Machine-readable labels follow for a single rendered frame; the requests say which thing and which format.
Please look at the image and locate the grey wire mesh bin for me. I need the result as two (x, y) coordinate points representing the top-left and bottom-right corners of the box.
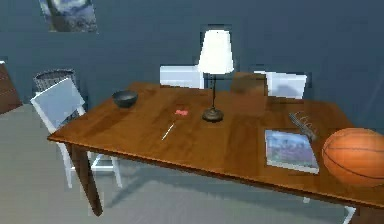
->
(32, 68), (78, 93)

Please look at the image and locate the white shade table lamp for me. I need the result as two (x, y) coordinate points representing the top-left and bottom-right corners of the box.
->
(197, 29), (235, 123)

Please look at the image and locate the brown wooden dining table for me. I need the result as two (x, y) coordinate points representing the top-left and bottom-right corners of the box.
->
(47, 81), (384, 224)

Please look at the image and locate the thin white pencil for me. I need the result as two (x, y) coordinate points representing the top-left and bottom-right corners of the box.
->
(161, 122), (176, 141)

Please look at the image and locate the blue picture book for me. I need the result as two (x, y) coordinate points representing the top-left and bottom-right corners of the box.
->
(264, 129), (320, 175)

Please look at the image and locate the orange basketball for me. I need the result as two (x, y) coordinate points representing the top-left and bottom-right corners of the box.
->
(321, 127), (384, 188)

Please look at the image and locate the white chair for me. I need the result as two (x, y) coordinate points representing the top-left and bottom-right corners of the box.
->
(254, 70), (308, 100)
(159, 64), (205, 90)
(29, 77), (124, 190)

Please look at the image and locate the brown cardboard box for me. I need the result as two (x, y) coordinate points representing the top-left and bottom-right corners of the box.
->
(230, 71), (269, 97)

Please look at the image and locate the blue framed wall picture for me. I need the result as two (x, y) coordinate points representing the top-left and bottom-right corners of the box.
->
(38, 0), (99, 34)

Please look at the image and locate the dark grey bowl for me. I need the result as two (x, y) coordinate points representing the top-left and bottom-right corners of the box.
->
(111, 89), (139, 109)

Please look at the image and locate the brown wooden cabinet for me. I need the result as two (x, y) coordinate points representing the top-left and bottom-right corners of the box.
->
(0, 60), (24, 115)

